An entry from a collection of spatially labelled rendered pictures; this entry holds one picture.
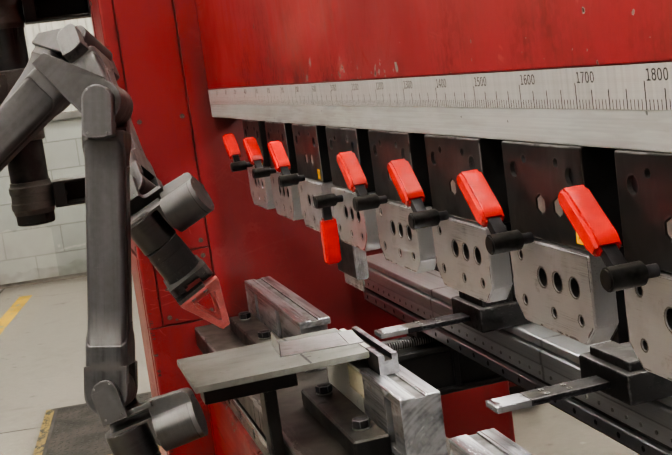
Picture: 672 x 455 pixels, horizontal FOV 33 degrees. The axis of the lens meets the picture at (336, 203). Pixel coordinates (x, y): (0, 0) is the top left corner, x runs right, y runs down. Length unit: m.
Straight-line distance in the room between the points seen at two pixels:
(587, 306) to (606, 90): 0.18
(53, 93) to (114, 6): 1.01
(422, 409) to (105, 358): 0.43
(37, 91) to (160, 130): 1.01
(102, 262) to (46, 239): 7.55
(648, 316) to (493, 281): 0.28
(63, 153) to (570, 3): 8.17
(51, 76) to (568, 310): 0.81
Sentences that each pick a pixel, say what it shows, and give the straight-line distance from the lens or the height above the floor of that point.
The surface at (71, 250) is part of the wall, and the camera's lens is 9.04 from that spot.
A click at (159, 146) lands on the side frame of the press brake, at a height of 1.29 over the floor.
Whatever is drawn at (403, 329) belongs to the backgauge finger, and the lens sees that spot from 1.75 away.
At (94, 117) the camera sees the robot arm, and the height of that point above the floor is 1.40.
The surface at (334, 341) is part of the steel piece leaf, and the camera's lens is 1.74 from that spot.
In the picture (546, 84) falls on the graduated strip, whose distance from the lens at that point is 0.94.
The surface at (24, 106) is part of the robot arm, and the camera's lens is 1.53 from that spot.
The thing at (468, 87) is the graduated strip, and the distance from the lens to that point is 1.09.
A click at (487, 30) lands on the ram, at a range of 1.03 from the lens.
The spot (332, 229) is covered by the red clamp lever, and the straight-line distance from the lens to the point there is 1.55.
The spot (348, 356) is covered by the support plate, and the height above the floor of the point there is 1.00.
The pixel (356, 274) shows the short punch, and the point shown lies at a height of 1.11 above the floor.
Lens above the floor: 1.43
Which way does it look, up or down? 7 degrees down
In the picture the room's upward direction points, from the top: 8 degrees counter-clockwise
